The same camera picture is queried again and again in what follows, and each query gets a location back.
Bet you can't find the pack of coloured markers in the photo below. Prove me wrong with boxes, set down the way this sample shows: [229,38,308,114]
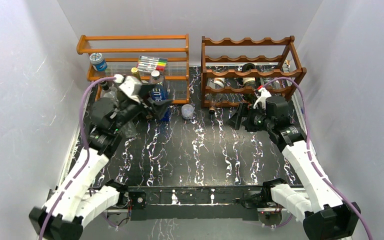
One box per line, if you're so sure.
[136,55,168,73]

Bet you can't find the clear bottle right copper cap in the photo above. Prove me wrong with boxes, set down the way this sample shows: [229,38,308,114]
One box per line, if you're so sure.
[260,77,283,96]

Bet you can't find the blue lidded round jar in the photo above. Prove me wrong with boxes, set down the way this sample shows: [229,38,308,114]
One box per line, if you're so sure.
[89,52,108,72]

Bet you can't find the clear bottle neck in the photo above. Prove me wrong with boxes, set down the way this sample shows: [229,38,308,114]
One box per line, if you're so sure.
[121,120,137,139]

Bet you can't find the clear bottle copper cap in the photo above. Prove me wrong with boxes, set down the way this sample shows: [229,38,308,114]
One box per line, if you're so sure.
[207,77,225,115]
[260,77,283,96]

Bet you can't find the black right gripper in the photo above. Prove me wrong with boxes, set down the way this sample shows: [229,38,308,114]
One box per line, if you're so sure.
[225,102,274,133]

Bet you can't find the dark wine bottle black neck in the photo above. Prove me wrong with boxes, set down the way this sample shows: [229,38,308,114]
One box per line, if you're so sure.
[241,63,257,103]

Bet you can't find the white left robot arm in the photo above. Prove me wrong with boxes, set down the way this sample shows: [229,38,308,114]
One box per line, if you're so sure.
[28,83,172,240]

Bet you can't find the orange wooden shelf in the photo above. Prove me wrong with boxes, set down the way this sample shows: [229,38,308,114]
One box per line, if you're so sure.
[76,34,191,105]

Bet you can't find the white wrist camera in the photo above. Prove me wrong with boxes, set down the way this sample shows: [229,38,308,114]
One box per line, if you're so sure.
[252,85,272,110]
[113,74,142,104]

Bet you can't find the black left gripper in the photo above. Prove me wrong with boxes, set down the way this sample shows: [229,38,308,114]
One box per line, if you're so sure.
[111,83,173,132]

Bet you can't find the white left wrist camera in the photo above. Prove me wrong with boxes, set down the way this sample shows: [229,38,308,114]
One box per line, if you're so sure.
[113,74,142,104]

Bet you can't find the dark red bottle gold cap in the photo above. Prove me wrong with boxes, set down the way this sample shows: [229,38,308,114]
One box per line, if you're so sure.
[130,67,142,82]

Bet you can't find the clear jar of paper clips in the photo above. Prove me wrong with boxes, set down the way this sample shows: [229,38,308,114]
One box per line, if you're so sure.
[181,104,195,120]

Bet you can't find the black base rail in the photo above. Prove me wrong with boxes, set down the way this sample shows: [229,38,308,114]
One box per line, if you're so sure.
[128,186,288,225]

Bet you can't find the blue carton bottle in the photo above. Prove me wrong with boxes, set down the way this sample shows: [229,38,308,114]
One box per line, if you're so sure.
[149,70,170,122]

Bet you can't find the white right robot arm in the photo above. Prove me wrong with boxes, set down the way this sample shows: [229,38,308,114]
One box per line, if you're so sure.
[227,96,361,240]

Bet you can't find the clear square liquor bottle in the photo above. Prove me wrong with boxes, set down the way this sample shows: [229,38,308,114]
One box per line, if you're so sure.
[99,81,118,104]

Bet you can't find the brown wooden wine rack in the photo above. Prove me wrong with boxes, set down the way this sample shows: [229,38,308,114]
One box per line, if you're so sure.
[200,35,307,108]

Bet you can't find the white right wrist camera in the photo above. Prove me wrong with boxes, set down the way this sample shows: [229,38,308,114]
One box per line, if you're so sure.
[252,85,272,110]

